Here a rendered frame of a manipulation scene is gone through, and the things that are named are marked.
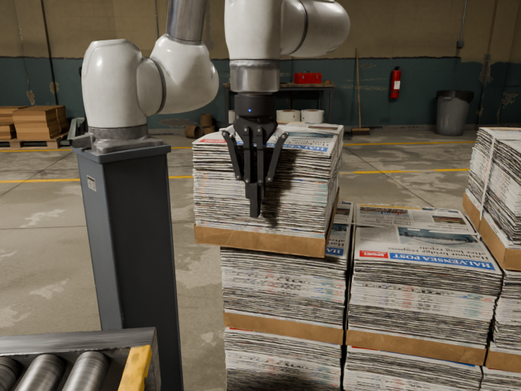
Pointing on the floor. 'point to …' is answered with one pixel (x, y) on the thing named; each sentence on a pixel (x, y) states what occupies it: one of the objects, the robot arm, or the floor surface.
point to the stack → (374, 305)
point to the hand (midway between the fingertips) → (255, 198)
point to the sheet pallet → (33, 126)
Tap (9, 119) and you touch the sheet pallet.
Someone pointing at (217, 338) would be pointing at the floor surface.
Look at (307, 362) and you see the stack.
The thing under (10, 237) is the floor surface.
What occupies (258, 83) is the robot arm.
